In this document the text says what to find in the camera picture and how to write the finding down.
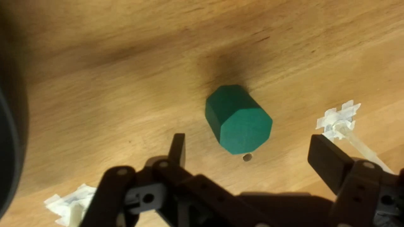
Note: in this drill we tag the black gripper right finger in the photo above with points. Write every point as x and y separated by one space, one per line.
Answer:
358 189

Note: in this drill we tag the black bowl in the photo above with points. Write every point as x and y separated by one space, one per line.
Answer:
8 159

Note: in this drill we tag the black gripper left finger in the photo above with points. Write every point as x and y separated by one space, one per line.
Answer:
127 193

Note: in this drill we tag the small brown speck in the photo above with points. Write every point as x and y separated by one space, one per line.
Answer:
248 156

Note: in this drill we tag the green octagonal block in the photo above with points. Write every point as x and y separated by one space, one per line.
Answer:
238 120

